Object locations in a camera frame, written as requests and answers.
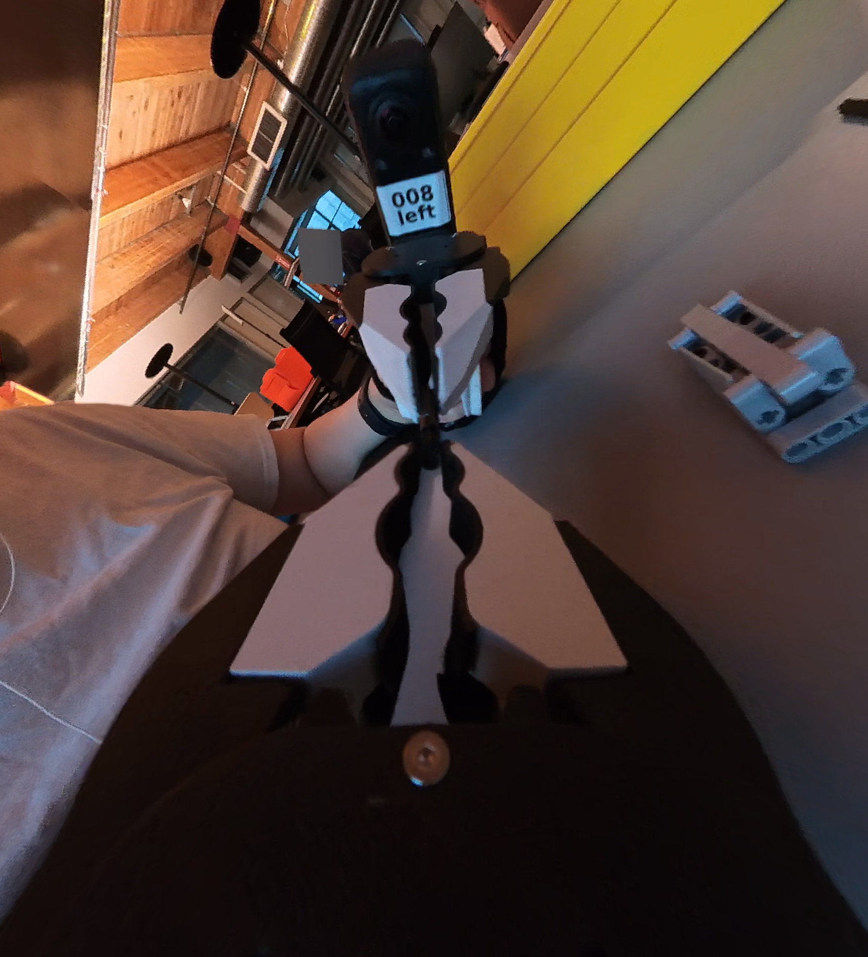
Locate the window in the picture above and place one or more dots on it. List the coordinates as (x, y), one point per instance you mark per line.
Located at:
(329, 217)

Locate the grey desk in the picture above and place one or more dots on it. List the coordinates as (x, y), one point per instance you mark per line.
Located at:
(703, 598)

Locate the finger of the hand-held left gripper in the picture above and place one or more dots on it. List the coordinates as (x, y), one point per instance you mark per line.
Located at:
(385, 336)
(464, 329)

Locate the yellow partition panel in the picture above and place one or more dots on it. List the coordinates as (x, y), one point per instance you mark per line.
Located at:
(591, 112)

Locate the person's white t-shirt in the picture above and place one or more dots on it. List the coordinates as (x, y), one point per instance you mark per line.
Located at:
(90, 583)

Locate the white air vent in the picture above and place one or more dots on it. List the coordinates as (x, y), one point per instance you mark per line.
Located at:
(266, 133)

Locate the metal ventilation duct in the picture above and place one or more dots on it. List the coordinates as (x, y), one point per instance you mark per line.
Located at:
(307, 67)

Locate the person's left forearm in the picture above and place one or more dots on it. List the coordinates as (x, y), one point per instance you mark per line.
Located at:
(329, 456)

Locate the orange chair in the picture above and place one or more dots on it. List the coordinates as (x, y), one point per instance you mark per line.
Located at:
(284, 377)

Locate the grey toy brick assembly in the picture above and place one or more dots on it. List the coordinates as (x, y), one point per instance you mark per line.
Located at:
(774, 366)

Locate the black wristband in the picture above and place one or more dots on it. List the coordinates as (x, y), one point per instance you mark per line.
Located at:
(378, 411)

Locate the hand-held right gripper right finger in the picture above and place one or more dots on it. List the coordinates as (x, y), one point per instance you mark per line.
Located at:
(538, 590)

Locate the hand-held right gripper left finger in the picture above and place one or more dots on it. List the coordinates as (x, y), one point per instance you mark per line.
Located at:
(314, 598)

